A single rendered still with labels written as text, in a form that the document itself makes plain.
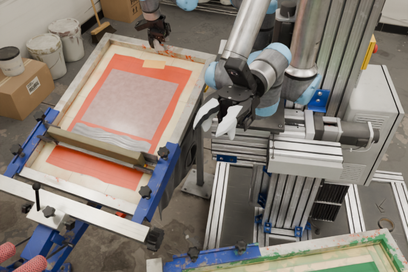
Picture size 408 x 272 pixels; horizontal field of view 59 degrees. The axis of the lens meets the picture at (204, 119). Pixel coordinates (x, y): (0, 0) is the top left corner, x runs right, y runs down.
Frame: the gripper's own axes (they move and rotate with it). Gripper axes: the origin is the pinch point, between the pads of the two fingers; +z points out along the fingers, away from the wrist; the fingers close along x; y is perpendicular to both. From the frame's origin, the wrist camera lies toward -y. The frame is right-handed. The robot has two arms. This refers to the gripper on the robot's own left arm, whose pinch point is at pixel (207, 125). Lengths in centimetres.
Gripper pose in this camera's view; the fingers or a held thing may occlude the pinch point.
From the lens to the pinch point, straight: 72.3
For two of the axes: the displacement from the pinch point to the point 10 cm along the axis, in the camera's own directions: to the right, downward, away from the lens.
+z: -5.4, 5.7, -6.2
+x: -8.4, -2.6, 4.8
